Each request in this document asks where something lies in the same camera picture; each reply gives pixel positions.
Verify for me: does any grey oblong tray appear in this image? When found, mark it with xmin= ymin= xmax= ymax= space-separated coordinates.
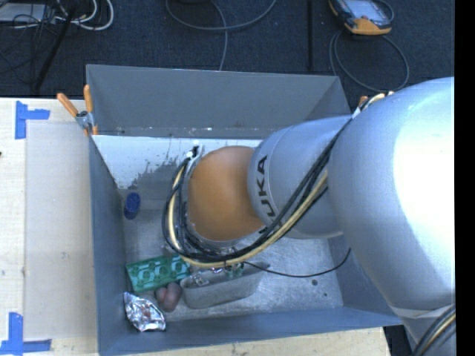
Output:
xmin=180 ymin=261 xmax=271 ymax=310

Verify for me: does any pink-brown toy food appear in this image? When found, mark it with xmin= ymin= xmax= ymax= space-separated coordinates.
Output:
xmin=154 ymin=282 xmax=183 ymax=313

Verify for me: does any dark green flat block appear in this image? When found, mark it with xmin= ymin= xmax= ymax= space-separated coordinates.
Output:
xmin=125 ymin=254 xmax=193 ymax=294

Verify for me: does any silver foil packet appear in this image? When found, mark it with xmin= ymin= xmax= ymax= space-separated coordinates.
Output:
xmin=122 ymin=291 xmax=167 ymax=333

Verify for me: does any grey metal bin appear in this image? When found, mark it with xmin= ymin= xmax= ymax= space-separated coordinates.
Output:
xmin=85 ymin=64 xmax=404 ymax=356

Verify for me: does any blue cup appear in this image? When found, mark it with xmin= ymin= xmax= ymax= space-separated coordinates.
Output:
xmin=123 ymin=192 xmax=142 ymax=221

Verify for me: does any pale cardboard board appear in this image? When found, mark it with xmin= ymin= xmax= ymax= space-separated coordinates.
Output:
xmin=23 ymin=119 xmax=99 ymax=341

